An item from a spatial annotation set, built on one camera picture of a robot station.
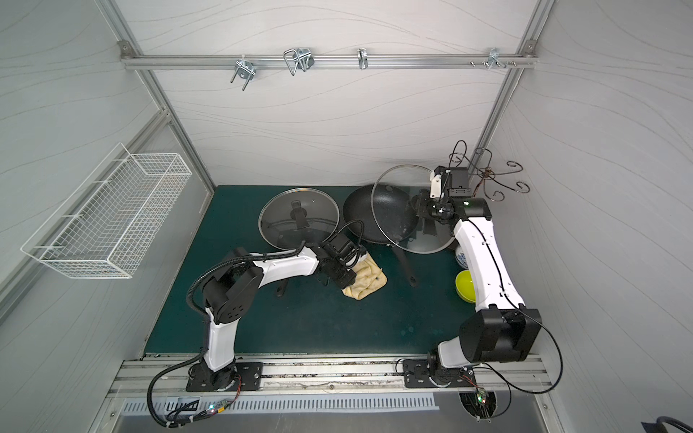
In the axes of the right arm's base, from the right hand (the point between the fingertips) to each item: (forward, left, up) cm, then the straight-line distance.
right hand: (424, 202), depth 79 cm
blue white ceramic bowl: (-3, -18, -25) cm, 31 cm away
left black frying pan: (+3, +42, -15) cm, 45 cm away
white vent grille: (-49, +37, -27) cm, 67 cm away
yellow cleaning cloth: (-12, +16, -26) cm, 33 cm away
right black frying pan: (+18, +9, -29) cm, 35 cm away
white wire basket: (-17, +84, +6) cm, 86 cm away
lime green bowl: (-14, -17, -26) cm, 34 cm away
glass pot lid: (+31, -3, -19) cm, 36 cm away
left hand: (-13, +22, -26) cm, 36 cm away
